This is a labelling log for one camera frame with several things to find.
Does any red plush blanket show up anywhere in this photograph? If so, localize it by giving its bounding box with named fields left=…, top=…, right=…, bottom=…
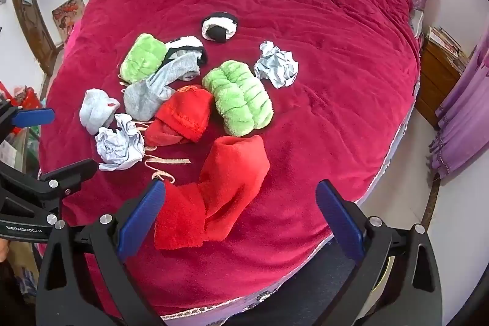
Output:
left=38, top=0, right=423, bottom=317

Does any rolled black and white sock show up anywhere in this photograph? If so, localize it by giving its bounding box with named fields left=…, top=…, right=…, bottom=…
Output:
left=200, top=11, right=239, bottom=43

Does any red cardboard box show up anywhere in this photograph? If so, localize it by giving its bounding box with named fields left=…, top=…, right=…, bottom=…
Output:
left=13, top=85, right=43, bottom=110

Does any purple curtain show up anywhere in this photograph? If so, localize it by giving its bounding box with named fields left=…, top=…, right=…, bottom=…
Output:
left=428, top=39, right=489, bottom=179

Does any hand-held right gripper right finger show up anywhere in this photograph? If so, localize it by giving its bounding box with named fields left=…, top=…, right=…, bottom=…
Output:
left=315, top=179, right=444, bottom=326

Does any carved wooden frame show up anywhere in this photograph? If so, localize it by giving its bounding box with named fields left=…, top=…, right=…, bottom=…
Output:
left=8, top=0, right=64, bottom=57

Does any red floral picture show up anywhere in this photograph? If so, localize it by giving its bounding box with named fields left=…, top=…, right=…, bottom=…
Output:
left=51, top=0, right=85, bottom=40

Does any grey sock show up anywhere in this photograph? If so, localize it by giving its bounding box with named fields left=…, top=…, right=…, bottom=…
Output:
left=123, top=53, right=201, bottom=121
left=79, top=88, right=121, bottom=136

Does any white sock with black cuff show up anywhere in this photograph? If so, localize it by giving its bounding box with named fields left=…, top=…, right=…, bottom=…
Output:
left=164, top=36, right=208, bottom=69

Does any wooden nightstand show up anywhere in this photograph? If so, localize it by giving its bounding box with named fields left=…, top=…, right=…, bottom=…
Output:
left=414, top=38, right=465, bottom=128

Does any crumpled white paper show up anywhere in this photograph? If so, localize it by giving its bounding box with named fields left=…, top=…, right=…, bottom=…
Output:
left=254, top=41, right=299, bottom=89
left=95, top=114, right=146, bottom=172

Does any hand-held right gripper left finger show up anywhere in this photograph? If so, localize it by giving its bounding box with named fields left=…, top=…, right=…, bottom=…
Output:
left=36, top=179, right=167, bottom=326

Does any red fuzzy sock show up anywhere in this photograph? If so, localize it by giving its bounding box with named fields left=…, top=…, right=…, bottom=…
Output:
left=154, top=136, right=270, bottom=251
left=144, top=85, right=215, bottom=148

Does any green fuzzy sock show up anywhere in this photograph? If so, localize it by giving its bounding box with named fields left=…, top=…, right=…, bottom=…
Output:
left=202, top=60, right=274, bottom=137
left=119, top=33, right=169, bottom=84

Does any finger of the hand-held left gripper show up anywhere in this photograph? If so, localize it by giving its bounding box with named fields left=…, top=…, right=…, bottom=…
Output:
left=0, top=158, right=99, bottom=214
left=0, top=99, right=55, bottom=143

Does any stack of books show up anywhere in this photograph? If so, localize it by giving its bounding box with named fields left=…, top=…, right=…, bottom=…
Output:
left=426, top=26, right=470, bottom=71

